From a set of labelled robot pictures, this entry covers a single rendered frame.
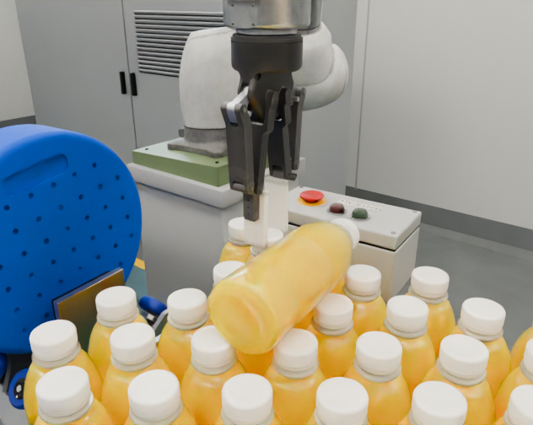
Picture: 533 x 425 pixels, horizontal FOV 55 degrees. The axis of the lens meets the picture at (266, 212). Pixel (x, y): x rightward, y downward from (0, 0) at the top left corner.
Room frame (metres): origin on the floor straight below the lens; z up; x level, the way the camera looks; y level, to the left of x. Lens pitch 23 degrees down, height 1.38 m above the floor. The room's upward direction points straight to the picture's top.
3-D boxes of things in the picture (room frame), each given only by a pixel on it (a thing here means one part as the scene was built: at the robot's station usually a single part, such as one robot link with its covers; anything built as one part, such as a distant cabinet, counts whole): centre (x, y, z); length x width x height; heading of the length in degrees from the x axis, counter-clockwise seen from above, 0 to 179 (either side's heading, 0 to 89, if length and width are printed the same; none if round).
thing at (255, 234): (0.54, 0.01, 1.14); 0.03 x 0.01 x 0.07; 56
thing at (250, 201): (0.53, 0.02, 1.17); 0.03 x 0.01 x 0.05; 146
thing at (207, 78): (1.25, 0.12, 1.21); 0.18 x 0.16 x 0.22; 98
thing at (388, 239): (0.68, -0.11, 1.05); 0.20 x 0.10 x 0.10; 56
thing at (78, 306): (0.55, 0.22, 0.99); 0.10 x 0.02 x 0.12; 146
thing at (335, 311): (0.43, -0.07, 1.09); 0.04 x 0.04 x 0.02
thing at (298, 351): (0.37, -0.03, 1.09); 0.04 x 0.04 x 0.02
